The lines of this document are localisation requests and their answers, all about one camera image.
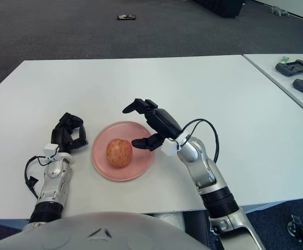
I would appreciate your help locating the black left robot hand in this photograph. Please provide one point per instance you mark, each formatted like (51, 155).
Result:
(57, 134)

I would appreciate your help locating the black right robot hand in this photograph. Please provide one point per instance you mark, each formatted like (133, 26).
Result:
(162, 122)

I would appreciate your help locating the red apple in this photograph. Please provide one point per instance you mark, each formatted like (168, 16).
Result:
(119, 153)

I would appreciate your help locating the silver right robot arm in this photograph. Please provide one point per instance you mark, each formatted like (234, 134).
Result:
(203, 166)

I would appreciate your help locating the pink round plate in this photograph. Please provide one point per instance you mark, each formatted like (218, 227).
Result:
(141, 166)

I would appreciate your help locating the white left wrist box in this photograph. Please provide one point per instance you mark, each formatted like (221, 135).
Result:
(50, 150)

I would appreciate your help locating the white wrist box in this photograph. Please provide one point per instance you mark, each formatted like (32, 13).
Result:
(170, 148)
(50, 150)

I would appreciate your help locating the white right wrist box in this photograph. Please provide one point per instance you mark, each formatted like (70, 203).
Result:
(170, 148)

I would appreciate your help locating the dark flat object on floor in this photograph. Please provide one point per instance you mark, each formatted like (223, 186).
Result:
(126, 17)

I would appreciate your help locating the grey robot torso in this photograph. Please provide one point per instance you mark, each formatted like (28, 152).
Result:
(141, 234)

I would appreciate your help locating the black cabinet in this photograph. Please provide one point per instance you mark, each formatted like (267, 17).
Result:
(224, 7)

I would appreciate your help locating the green packet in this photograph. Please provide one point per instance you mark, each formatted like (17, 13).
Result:
(285, 59)

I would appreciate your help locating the grey toy figure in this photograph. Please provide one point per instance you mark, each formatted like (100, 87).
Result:
(277, 11)

